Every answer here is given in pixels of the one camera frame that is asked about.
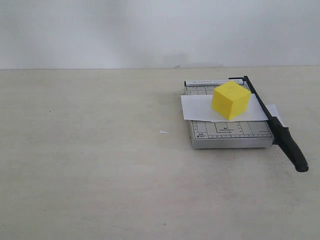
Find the white paper sheet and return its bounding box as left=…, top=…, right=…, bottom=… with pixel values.
left=180, top=94, right=268, bottom=122

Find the yellow foam cube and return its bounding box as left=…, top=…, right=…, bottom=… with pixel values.
left=211, top=80, right=252, bottom=121

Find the black cutter blade arm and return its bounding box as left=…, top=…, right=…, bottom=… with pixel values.
left=228, top=75, right=309, bottom=173

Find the grey metal paper cutter base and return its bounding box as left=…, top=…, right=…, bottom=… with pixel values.
left=184, top=77, right=274, bottom=149

